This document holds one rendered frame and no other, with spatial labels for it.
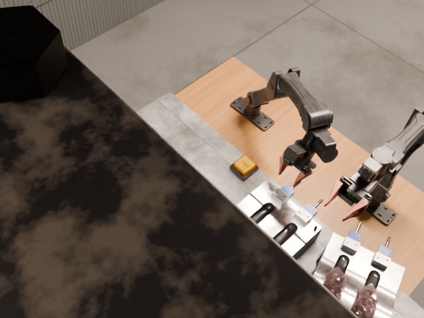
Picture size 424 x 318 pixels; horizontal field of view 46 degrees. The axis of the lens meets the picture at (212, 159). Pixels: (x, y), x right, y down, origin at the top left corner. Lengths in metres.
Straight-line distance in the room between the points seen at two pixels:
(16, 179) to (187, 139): 1.58
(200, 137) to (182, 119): 0.12
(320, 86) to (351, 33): 0.64
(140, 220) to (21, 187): 0.11
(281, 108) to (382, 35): 1.97
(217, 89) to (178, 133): 0.30
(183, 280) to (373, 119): 3.03
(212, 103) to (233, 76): 0.19
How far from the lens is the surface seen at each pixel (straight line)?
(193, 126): 2.06
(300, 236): 1.73
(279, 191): 1.77
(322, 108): 1.58
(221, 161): 1.96
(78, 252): 0.42
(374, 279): 1.78
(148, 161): 0.46
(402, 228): 1.97
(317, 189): 1.95
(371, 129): 3.32
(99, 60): 3.54
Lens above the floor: 2.38
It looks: 54 degrees down
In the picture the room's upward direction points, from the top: 5 degrees clockwise
